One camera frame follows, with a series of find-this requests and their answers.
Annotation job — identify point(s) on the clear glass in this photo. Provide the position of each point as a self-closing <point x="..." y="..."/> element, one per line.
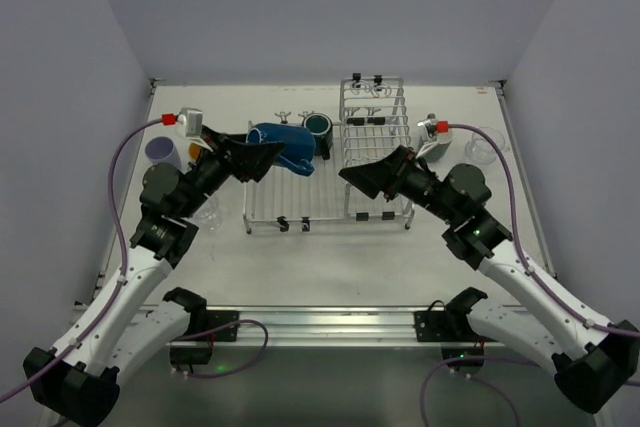
<point x="479" y="151"/>
<point x="208" y="216"/>

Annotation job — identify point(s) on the light blue ceramic mug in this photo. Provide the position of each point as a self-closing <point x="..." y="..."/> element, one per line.
<point x="198" y="151"/>

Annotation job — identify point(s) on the dark green mug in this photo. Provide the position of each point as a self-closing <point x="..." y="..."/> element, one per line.
<point x="321" y="128"/>

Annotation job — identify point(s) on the aluminium frame rail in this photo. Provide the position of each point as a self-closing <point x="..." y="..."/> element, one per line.
<point x="325" y="324"/>

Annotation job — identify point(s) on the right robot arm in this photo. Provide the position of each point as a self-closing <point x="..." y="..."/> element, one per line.
<point x="590" y="357"/>

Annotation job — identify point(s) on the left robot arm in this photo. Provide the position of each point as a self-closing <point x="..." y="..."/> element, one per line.
<point x="80" y="376"/>

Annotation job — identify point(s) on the grey blue mug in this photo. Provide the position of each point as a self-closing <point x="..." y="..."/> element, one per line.
<point x="445" y="137"/>

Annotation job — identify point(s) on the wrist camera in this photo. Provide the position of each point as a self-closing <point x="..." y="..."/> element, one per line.
<point x="189" y="123"/>
<point x="428" y="136"/>

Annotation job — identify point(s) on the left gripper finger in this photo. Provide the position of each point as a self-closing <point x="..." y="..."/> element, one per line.
<point x="216" y="140"/>
<point x="251" y="162"/>

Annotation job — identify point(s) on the lavender plastic cup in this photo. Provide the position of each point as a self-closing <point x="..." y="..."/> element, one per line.
<point x="162" y="150"/>

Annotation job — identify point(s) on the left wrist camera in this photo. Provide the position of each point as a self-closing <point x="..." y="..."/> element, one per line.
<point x="189" y="123"/>

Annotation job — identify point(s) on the clear glass front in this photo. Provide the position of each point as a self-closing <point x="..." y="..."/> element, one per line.
<point x="208" y="216"/>

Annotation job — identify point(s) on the dark blue mug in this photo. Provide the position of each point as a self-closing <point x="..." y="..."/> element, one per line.
<point x="299" y="142"/>

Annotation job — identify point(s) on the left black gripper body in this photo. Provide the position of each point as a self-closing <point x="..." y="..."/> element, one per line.
<point x="225" y="155"/>

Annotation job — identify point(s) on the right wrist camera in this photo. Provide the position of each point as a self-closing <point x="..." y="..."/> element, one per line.
<point x="428" y="136"/>

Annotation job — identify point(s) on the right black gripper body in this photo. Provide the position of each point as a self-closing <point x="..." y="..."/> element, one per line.
<point x="400" y="175"/>

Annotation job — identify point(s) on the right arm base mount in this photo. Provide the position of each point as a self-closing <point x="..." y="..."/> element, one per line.
<point x="456" y="339"/>

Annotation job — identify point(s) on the silver wire dish rack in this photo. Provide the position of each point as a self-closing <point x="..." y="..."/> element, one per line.
<point x="369" y="120"/>

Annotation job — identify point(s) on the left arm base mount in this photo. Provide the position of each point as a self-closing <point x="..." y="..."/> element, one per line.
<point x="199" y="350"/>

